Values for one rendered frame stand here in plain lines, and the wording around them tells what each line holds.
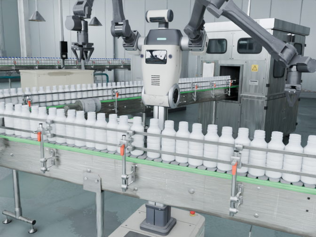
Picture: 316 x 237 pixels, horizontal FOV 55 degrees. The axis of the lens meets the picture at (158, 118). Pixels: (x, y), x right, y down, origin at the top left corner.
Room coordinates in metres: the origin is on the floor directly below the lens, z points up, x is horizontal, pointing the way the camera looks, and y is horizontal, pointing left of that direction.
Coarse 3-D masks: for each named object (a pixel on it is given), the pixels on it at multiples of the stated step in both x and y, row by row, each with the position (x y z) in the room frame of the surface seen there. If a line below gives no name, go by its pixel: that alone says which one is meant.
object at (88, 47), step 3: (84, 45) 1.56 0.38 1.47; (87, 45) 1.57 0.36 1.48; (90, 45) 1.59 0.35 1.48; (84, 48) 1.63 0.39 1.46; (87, 48) 1.62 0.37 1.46; (90, 48) 1.61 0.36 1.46; (93, 48) 1.61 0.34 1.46; (84, 51) 1.63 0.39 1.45; (90, 51) 1.61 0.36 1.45; (84, 54) 1.62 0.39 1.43; (90, 54) 1.61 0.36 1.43; (84, 57) 1.62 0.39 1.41; (87, 60) 1.61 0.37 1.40
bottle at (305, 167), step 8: (312, 136) 1.02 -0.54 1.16; (312, 144) 0.99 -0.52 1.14; (304, 152) 1.00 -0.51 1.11; (312, 152) 0.98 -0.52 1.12; (304, 160) 1.00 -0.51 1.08; (312, 160) 0.98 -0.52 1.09; (304, 168) 0.99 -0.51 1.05; (312, 168) 0.98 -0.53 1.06; (304, 176) 0.99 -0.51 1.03; (312, 184) 0.98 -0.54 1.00
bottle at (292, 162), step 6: (294, 138) 1.01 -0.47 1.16; (300, 138) 1.01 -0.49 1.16; (288, 144) 1.02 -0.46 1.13; (294, 144) 1.01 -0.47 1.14; (288, 150) 1.01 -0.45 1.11; (294, 150) 0.99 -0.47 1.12; (300, 150) 0.99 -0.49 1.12; (288, 156) 1.01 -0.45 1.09; (294, 156) 0.99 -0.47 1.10; (288, 162) 1.00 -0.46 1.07; (294, 162) 0.99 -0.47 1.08; (300, 162) 1.00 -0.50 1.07; (288, 168) 1.00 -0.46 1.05; (294, 168) 0.99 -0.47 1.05; (300, 168) 1.00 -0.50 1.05; (282, 174) 1.03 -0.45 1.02; (288, 174) 1.00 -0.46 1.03; (288, 180) 1.00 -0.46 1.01; (294, 180) 0.99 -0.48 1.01
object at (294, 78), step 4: (288, 72) 1.37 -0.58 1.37; (292, 72) 1.35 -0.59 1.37; (296, 72) 1.35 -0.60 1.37; (300, 72) 1.35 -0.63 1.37; (288, 76) 1.37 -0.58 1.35; (292, 76) 1.35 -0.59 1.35; (296, 76) 1.35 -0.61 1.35; (300, 76) 1.35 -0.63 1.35; (288, 80) 1.37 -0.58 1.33; (292, 80) 1.35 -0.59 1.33; (296, 80) 1.35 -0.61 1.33; (300, 80) 1.36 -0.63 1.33; (288, 84) 1.34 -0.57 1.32; (292, 84) 1.33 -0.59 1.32; (296, 84) 1.34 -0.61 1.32; (300, 84) 1.36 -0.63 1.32
